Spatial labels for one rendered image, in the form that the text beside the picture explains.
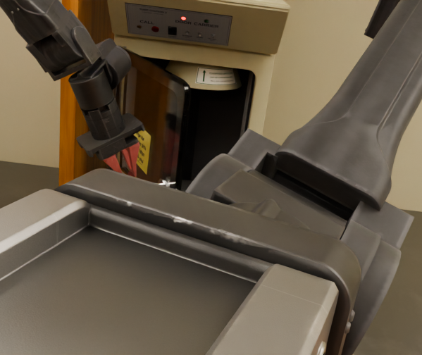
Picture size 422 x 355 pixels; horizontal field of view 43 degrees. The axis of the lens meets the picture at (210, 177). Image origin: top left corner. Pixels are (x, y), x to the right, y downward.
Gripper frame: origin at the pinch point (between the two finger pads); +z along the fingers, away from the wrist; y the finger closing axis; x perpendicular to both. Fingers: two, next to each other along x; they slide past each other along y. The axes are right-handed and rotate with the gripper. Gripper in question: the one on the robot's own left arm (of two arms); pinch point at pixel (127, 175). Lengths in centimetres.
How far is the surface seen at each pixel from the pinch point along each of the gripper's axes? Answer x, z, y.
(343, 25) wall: -31, 9, -77
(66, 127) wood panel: -17.9, -5.0, 3.8
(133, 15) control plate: -13.8, -20.9, -15.0
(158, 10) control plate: -9.9, -21.2, -18.5
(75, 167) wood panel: -18.4, 3.9, 5.4
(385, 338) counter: 29, 41, -28
